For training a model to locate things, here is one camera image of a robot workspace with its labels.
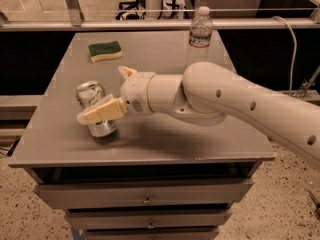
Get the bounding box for bottom grey drawer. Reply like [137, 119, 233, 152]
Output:
[84, 227, 219, 240]

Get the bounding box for grey drawer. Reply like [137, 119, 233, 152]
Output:
[34, 178, 254, 209]
[84, 227, 219, 240]
[66, 207, 232, 230]

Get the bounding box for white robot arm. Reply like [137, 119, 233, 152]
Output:
[77, 62, 320, 168]

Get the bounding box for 7up soda can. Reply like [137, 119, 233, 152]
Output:
[75, 80, 118, 138]

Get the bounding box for top grey drawer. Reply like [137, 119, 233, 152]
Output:
[34, 178, 254, 209]

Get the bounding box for metal railing frame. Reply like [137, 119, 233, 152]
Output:
[0, 0, 320, 32]

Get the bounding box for green and yellow sponge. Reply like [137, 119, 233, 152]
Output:
[88, 41, 123, 63]

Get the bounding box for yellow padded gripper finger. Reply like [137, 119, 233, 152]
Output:
[76, 95, 127, 125]
[118, 66, 138, 82]

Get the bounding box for black office chair base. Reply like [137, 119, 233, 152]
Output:
[115, 0, 144, 20]

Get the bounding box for white cable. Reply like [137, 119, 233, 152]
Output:
[271, 15, 298, 97]

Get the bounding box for grey drawer cabinet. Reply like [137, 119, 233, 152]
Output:
[7, 29, 276, 240]

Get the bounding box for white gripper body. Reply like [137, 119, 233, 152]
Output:
[120, 72, 155, 115]

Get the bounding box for middle grey drawer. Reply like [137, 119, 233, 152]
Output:
[66, 207, 232, 230]

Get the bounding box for clear plastic water bottle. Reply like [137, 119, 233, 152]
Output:
[187, 6, 213, 65]

